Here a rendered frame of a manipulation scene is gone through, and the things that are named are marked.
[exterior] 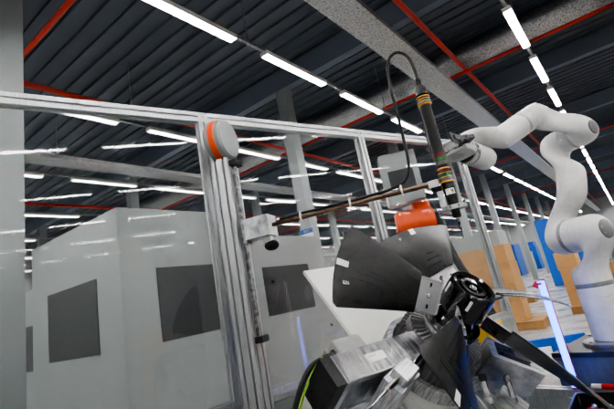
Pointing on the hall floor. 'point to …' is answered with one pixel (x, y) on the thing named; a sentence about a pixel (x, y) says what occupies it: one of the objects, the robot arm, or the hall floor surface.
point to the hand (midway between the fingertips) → (440, 143)
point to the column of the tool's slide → (240, 294)
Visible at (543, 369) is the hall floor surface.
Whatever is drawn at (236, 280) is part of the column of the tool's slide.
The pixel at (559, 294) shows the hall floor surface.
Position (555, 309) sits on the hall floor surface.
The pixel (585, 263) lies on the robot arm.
